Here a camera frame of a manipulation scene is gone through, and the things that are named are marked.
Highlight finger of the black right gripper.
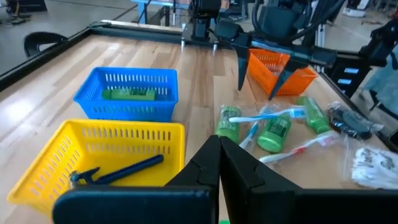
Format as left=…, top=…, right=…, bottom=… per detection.
left=231, top=45, right=251, bottom=91
left=268, top=58, right=308, bottom=101

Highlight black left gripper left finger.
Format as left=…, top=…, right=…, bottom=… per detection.
left=164, top=135, right=221, bottom=191

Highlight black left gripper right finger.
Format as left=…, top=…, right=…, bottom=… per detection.
left=221, top=136, right=302, bottom=224

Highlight green travel bottle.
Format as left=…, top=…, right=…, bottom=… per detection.
left=215, top=105, right=242, bottom=144
left=295, top=96, right=331, bottom=135
left=101, top=87, right=157, bottom=101
left=257, top=114, right=292, bottom=154

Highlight bagged blue toothbrush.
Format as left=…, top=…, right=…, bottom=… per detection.
left=228, top=106, right=307, bottom=124
left=238, top=122, right=260, bottom=150

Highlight dark blue razor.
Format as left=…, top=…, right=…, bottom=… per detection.
left=69, top=154, right=165, bottom=188

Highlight bagged black hair ties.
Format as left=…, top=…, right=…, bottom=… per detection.
left=326, top=101, right=385, bottom=141

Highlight orange plastic basket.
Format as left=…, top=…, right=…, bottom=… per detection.
left=247, top=48, right=319, bottom=96

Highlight black box with blue lights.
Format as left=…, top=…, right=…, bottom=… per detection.
left=324, top=54, right=371, bottom=98

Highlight bagged red toothbrush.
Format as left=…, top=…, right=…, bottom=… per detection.
left=258, top=130, right=340, bottom=165

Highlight person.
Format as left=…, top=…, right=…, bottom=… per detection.
left=362, top=43, right=398, bottom=119

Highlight blue plastic basket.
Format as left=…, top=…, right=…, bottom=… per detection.
left=73, top=66, right=180, bottom=123

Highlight yellow plastic basket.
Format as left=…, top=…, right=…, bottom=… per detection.
left=7, top=118, right=186, bottom=216

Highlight grey blue metal table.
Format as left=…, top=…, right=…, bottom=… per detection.
left=129, top=0, right=194, bottom=24

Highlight bagged white vanity pack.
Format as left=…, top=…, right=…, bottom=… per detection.
left=351, top=146, right=398, bottom=190

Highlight black curved clamp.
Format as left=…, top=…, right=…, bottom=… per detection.
left=22, top=31, right=68, bottom=58

